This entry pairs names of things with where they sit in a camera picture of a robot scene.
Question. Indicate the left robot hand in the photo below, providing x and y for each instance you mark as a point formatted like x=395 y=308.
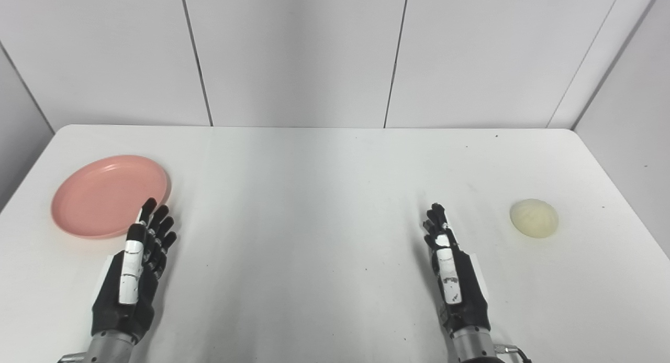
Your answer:
x=130 y=279

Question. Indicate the white steamed bun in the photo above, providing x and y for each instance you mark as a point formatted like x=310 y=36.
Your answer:
x=534 y=218

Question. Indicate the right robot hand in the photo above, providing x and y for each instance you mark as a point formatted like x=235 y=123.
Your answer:
x=456 y=284

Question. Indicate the pink round plate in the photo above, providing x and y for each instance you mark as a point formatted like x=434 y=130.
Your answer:
x=107 y=195

